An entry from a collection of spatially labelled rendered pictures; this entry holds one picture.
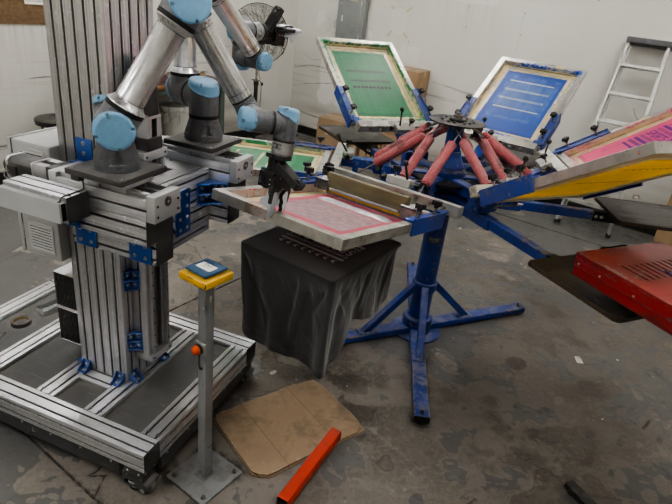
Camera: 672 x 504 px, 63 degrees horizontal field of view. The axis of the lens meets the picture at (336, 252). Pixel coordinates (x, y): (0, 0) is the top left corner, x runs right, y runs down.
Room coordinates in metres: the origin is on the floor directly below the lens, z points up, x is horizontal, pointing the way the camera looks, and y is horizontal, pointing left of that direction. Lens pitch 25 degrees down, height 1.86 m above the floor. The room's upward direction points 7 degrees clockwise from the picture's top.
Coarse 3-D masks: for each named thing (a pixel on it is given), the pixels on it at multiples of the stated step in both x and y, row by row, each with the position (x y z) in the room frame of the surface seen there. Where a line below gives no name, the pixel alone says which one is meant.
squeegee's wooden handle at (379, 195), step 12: (336, 180) 2.30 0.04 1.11; (348, 180) 2.27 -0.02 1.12; (348, 192) 2.25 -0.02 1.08; (360, 192) 2.22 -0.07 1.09; (372, 192) 2.19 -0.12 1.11; (384, 192) 2.17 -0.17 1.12; (396, 192) 2.16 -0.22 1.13; (384, 204) 2.15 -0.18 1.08; (396, 204) 2.13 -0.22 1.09; (408, 204) 2.11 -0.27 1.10
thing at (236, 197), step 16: (224, 192) 1.85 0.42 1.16; (240, 192) 1.94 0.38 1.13; (256, 192) 2.02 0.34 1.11; (240, 208) 1.79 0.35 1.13; (256, 208) 1.75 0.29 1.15; (288, 224) 1.67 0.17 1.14; (304, 224) 1.64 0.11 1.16; (400, 224) 1.91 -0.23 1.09; (320, 240) 1.60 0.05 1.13; (336, 240) 1.57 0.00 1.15; (352, 240) 1.60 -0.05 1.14; (368, 240) 1.69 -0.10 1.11
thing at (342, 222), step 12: (312, 216) 1.89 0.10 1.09; (324, 216) 1.93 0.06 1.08; (336, 216) 1.97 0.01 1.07; (348, 216) 2.00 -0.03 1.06; (360, 216) 2.04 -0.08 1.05; (384, 216) 2.13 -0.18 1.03; (324, 228) 1.76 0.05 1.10; (336, 228) 1.80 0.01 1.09; (348, 228) 1.83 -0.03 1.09; (360, 228) 1.86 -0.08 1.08
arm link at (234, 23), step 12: (216, 0) 2.17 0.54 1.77; (228, 0) 2.22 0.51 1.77; (216, 12) 2.22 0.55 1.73; (228, 12) 2.22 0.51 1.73; (228, 24) 2.24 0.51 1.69; (240, 24) 2.25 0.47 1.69; (240, 36) 2.27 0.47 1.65; (252, 36) 2.30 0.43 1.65; (240, 48) 2.31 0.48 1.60; (252, 48) 2.30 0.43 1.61; (252, 60) 2.32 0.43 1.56; (264, 60) 2.32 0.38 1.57
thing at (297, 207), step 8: (288, 200) 2.07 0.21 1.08; (296, 200) 2.09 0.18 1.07; (304, 200) 2.12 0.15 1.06; (312, 200) 2.15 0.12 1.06; (320, 200) 2.18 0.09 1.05; (344, 200) 2.28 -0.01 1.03; (288, 208) 1.94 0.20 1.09; (296, 208) 1.96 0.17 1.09; (304, 208) 1.99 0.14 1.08; (312, 208) 2.01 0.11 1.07; (320, 208) 2.04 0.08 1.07; (328, 208) 2.07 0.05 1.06; (336, 208) 2.10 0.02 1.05; (344, 208) 2.13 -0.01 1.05; (296, 216) 1.85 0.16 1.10; (304, 216) 1.87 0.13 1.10
